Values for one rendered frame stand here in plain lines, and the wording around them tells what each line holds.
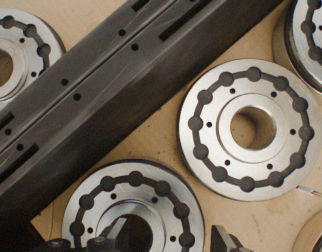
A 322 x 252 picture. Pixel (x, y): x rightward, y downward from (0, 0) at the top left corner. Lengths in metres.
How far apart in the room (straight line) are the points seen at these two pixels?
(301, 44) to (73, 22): 0.19
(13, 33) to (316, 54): 0.23
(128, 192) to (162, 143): 0.05
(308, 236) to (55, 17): 0.28
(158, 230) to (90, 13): 0.19
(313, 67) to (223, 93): 0.07
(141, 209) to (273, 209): 0.11
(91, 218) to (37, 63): 0.12
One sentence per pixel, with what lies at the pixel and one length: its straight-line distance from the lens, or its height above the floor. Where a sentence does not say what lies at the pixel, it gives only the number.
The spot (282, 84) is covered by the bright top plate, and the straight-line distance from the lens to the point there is 0.19.
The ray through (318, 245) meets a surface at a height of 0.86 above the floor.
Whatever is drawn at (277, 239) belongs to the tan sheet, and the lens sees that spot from 0.23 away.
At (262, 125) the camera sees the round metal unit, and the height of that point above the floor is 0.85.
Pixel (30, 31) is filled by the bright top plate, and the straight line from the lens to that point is 0.22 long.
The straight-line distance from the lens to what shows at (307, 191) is 0.18.
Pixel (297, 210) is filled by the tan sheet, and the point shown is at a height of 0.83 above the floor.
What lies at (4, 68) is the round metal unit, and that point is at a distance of 0.24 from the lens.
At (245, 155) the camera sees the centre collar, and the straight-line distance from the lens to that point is 0.17.
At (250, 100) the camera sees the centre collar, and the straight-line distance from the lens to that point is 0.17.
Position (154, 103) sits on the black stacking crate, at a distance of 0.17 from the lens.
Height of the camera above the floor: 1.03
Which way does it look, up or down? 85 degrees down
